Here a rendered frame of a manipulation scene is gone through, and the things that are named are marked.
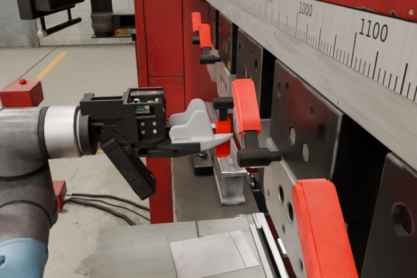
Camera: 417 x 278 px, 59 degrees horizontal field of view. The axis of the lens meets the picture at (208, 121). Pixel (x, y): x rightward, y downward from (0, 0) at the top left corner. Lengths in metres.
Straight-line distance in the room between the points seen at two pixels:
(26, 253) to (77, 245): 1.80
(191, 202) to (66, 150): 0.49
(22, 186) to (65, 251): 1.69
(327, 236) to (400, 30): 0.11
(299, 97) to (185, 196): 0.70
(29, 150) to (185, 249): 0.28
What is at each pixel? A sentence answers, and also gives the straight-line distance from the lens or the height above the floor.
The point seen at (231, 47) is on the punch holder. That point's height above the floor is 1.30.
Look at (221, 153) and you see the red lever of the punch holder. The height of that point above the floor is 1.16.
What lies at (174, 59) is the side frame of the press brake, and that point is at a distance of 1.34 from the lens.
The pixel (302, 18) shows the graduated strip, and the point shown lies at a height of 1.39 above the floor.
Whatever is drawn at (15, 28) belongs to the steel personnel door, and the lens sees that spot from 7.84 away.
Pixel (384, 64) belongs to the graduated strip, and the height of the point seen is 1.38.
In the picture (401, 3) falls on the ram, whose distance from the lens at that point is 0.20.
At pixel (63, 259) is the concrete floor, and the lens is 2.21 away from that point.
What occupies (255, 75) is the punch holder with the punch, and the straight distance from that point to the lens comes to 0.46.
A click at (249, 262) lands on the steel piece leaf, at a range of 0.61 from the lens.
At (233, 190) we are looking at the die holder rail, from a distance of 0.94.
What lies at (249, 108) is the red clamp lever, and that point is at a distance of 0.37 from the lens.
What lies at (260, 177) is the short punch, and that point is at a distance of 0.59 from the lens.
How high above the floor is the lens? 1.43
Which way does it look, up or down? 23 degrees down
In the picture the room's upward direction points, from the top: straight up
